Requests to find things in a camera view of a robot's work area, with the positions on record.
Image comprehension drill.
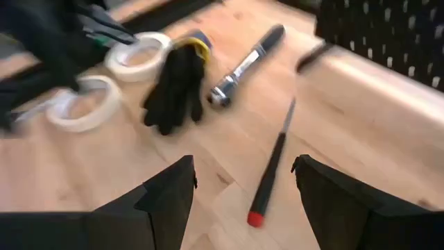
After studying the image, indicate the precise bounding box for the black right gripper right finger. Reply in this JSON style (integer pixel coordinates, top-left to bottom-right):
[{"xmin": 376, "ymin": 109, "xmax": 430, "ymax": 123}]
[{"xmin": 291, "ymin": 155, "xmax": 444, "ymax": 250}]

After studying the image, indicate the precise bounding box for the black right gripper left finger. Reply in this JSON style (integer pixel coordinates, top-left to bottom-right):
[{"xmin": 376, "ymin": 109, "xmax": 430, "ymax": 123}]
[{"xmin": 0, "ymin": 155, "xmax": 198, "ymax": 250}]

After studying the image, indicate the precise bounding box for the thin black screwdriver red cap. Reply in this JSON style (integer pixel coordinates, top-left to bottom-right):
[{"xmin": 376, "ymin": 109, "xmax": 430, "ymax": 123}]
[{"xmin": 246, "ymin": 98, "xmax": 297, "ymax": 229}]

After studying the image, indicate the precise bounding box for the black work glove yellow cuff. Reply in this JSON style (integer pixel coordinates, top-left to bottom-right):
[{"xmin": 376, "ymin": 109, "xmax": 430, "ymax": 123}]
[{"xmin": 141, "ymin": 30, "xmax": 213, "ymax": 137}]

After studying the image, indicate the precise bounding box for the chrome ratchet black handle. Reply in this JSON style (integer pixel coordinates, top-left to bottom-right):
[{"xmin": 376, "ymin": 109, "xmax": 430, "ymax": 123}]
[{"xmin": 207, "ymin": 23, "xmax": 287, "ymax": 108}]

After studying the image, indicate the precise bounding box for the white masking tape roll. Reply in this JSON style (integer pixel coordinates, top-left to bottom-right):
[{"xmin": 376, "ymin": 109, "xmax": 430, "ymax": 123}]
[
  {"xmin": 103, "ymin": 31, "xmax": 173, "ymax": 83},
  {"xmin": 46, "ymin": 74, "xmax": 123, "ymax": 134}
]

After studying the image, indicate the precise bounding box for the thin black metal bar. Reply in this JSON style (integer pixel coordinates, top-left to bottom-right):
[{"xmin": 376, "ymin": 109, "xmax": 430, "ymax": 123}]
[{"xmin": 295, "ymin": 42, "xmax": 336, "ymax": 74}]

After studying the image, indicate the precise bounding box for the black perforated pegboard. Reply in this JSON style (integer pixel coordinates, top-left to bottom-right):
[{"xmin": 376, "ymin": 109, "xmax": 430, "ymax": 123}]
[{"xmin": 313, "ymin": 0, "xmax": 444, "ymax": 94}]

